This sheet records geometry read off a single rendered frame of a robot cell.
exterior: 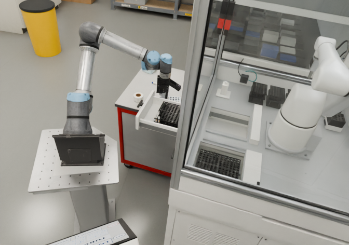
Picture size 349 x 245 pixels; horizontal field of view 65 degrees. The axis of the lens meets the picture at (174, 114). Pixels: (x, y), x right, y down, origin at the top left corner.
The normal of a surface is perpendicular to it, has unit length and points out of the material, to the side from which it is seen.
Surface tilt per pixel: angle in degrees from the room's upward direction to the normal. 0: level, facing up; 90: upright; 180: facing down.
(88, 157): 90
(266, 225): 90
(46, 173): 0
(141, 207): 0
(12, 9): 90
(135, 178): 0
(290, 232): 90
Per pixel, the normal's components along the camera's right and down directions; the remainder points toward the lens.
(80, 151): 0.08, 0.66
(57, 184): 0.08, -0.75
